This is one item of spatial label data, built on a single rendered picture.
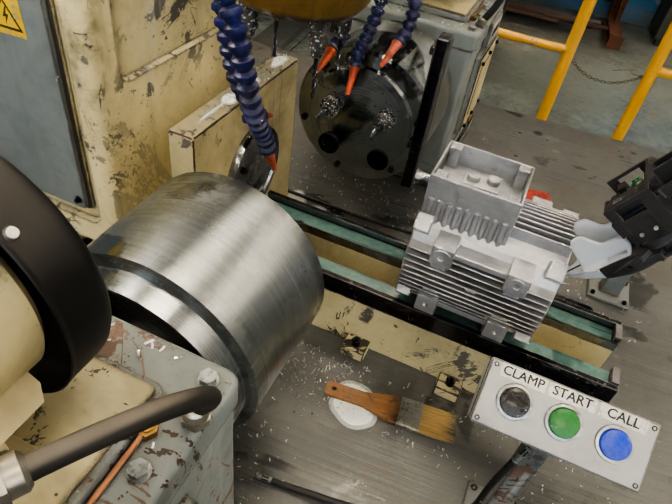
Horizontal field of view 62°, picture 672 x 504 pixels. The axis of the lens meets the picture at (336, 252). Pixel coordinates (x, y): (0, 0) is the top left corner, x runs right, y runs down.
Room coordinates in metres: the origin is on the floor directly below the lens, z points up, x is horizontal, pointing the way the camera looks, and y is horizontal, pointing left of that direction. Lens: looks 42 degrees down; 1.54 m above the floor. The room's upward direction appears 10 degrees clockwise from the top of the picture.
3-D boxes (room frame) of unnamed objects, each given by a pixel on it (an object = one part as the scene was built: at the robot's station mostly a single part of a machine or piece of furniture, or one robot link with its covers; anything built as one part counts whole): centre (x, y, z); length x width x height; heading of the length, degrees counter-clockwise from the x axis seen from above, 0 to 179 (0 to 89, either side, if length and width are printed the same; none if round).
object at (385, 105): (1.03, -0.04, 1.04); 0.41 x 0.25 x 0.25; 163
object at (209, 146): (0.76, 0.21, 0.97); 0.30 x 0.11 x 0.34; 163
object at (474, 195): (0.64, -0.17, 1.11); 0.12 x 0.11 x 0.07; 72
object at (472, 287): (0.63, -0.21, 1.01); 0.20 x 0.19 x 0.19; 72
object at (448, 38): (0.80, -0.10, 1.12); 0.04 x 0.03 x 0.26; 73
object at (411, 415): (0.49, -0.12, 0.80); 0.21 x 0.05 x 0.01; 80
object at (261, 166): (0.74, 0.15, 1.01); 0.15 x 0.02 x 0.15; 163
